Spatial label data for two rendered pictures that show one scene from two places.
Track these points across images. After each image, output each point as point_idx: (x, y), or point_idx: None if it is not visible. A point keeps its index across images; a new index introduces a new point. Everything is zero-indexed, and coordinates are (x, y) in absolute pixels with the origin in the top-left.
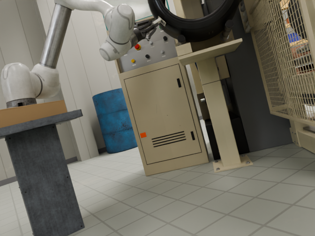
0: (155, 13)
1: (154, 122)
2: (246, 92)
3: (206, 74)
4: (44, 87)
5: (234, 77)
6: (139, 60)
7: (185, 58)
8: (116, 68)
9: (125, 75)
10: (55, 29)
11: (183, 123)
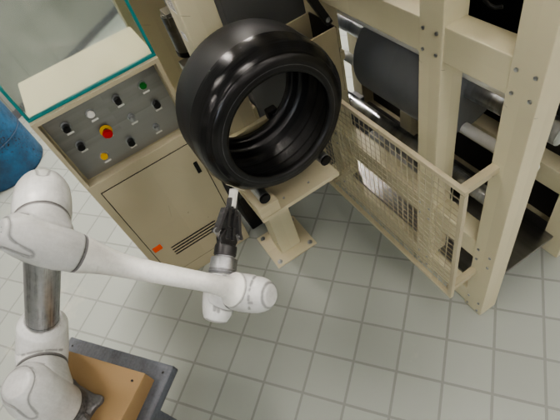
0: (223, 179)
1: (171, 227)
2: None
3: None
4: (67, 356)
5: None
6: (117, 150)
7: None
8: (81, 182)
9: (102, 186)
10: (50, 280)
11: (212, 212)
